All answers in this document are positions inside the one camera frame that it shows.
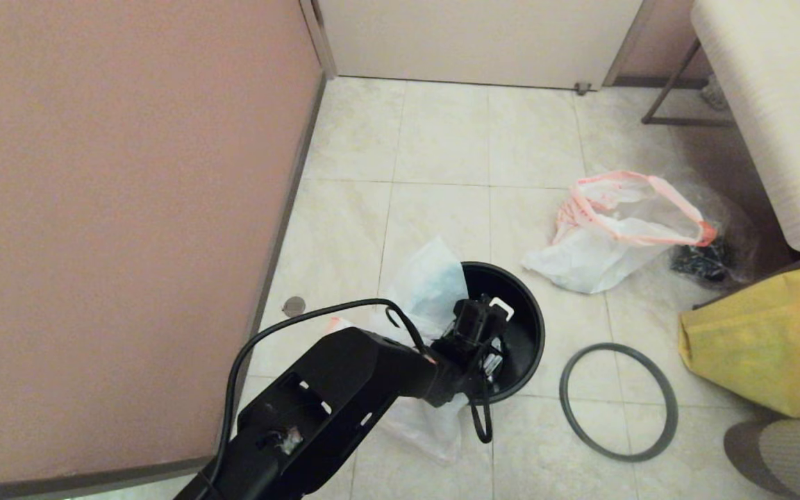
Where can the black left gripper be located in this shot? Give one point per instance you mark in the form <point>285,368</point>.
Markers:
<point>473,361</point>

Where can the white red bag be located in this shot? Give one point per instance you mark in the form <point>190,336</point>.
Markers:
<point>594,264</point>

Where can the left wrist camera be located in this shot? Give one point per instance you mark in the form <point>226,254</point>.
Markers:
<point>501,307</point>

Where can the yellow fabric tote bag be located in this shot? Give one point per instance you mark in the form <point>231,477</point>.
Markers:
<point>761,347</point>

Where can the black round trash bin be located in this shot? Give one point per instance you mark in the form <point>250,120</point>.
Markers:
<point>525,326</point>

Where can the clear bag with black contents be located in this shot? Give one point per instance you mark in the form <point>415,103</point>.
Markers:
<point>702,267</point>

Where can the small metal floor stop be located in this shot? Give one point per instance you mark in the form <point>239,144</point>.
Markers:
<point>582,88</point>

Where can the round brown floor cap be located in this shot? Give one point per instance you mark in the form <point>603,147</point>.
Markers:
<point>294,306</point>

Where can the cream ribbed bench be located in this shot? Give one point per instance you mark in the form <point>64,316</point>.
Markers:
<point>789,104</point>

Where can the beige partition panel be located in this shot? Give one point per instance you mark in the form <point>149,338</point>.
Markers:
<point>476,35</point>

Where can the white plastic bag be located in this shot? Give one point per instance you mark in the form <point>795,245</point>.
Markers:
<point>428,285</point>

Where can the pink brown partition panel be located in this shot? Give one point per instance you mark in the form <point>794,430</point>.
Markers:
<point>108,208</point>

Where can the dark metal bench frame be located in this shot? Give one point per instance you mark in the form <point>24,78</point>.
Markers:
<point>678,122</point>

